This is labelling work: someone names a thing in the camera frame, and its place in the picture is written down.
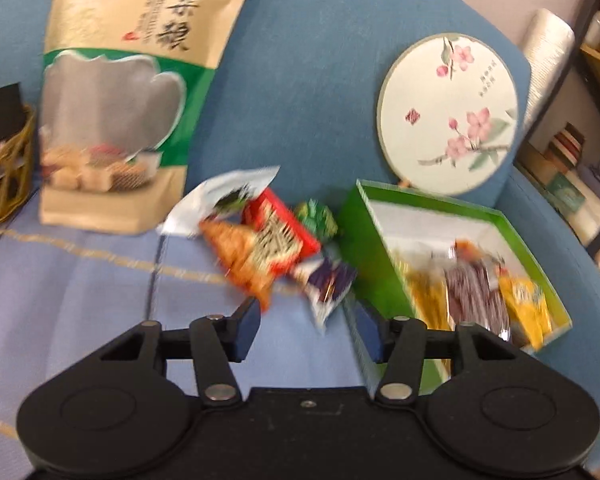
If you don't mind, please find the large kraft snack bag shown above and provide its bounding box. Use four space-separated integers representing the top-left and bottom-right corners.
39 0 265 235

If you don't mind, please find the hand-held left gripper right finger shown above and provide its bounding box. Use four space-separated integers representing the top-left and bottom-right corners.
354 302 523 405

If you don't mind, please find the green wrapped candy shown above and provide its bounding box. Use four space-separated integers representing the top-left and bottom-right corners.
294 199 339 241

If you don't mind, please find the round floral fan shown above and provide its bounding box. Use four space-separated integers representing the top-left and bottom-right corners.
376 32 520 197

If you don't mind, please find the black box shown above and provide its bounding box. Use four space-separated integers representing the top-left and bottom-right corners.
0 83 26 147

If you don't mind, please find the red patterned snack packet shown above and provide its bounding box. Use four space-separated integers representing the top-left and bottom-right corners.
241 187 322 277

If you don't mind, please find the green box on shelf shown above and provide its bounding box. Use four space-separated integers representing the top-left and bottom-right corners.
547 172 586 211

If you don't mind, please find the dark brown snack packet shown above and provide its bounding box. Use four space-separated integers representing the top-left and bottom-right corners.
442 255 512 343

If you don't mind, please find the light blue striped blanket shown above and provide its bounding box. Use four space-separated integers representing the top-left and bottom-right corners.
0 190 381 480

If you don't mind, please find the stack of books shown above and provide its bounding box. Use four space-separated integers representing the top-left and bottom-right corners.
550 122 583 166

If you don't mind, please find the white snack packet black print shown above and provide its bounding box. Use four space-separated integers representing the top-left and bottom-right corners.
157 166 281 237

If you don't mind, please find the blue fabric sofa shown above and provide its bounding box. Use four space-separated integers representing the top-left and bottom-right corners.
0 0 600 480

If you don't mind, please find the yellow striped snack packet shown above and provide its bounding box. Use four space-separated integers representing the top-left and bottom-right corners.
400 260 453 376

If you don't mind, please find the orange crinkled snack packet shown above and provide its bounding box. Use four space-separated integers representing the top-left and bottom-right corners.
198 217 273 311

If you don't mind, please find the dark purple snack packet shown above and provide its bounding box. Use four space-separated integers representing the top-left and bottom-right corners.
290 255 358 333

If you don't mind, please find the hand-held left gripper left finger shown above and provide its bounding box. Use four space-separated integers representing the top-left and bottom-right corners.
92 296 262 407

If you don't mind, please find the green cardboard box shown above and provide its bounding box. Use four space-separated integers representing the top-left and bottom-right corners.
337 179 572 396

